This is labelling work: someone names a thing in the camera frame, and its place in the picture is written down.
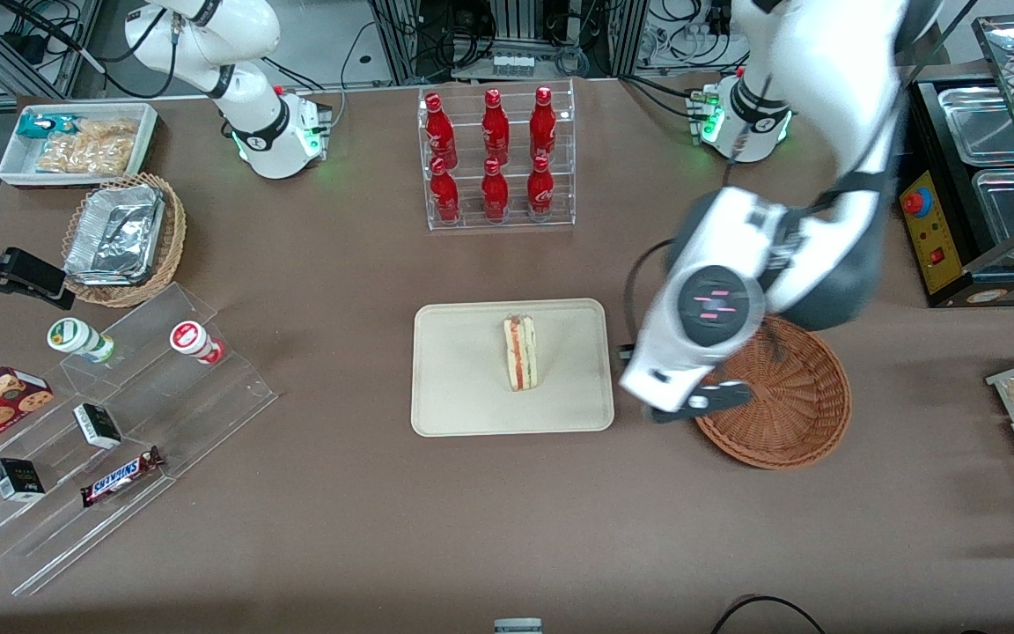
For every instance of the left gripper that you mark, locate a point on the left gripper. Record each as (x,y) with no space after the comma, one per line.
(623,353)

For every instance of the small black carton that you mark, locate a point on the small black carton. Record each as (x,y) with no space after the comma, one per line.
(17,480)
(98,425)

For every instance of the cream plastic serving tray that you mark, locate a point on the cream plastic serving tray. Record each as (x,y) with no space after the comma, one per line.
(463,379)

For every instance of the white power strip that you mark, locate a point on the white power strip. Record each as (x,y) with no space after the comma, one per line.
(687,40)

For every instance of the aluminium foil container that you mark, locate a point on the aluminium foil container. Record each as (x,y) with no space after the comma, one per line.
(115,233)

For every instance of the clear bag of chips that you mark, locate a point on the clear bag of chips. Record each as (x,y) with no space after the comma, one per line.
(89,150)

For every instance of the red lid yogurt cup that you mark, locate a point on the red lid yogurt cup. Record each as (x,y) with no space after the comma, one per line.
(190,339)

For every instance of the large brown wicker basket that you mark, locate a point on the large brown wicker basket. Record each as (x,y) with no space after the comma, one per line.
(789,396)

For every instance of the red cola bottle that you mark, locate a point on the red cola bottle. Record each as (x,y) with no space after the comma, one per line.
(445,194)
(543,123)
(495,192)
(540,189)
(495,128)
(441,132)

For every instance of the small brown wicker basket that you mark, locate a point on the small brown wicker basket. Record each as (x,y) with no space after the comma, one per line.
(168,255)

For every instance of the clear acrylic bottle rack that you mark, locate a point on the clear acrylic bottle rack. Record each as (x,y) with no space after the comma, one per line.
(511,154)

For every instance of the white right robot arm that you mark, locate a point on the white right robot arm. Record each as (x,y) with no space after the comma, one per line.
(269,132)

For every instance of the aluminium frame structure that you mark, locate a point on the aluminium frame structure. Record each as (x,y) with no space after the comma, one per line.
(516,22)

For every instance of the green lid yogurt cup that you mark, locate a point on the green lid yogurt cup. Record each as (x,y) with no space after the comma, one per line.
(76,337)

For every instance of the clear acrylic stepped stand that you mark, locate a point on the clear acrylic stepped stand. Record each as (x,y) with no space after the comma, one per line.
(208,414)

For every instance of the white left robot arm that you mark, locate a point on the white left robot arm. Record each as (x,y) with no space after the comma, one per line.
(824,70)

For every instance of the Snickers chocolate bar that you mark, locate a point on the Snickers chocolate bar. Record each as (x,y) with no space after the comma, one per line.
(120,477)

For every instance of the white rectangular snack bin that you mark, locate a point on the white rectangular snack bin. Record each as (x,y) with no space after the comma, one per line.
(14,167)

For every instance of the black food warmer yellow panel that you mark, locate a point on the black food warmer yellow panel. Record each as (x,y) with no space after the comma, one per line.
(934,229)

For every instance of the triangle sandwich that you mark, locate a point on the triangle sandwich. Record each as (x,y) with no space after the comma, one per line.
(520,352)

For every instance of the small grey device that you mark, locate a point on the small grey device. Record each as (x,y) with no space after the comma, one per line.
(518,626)

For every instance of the teal snack packet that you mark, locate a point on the teal snack packet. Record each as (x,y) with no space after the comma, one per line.
(45,126)

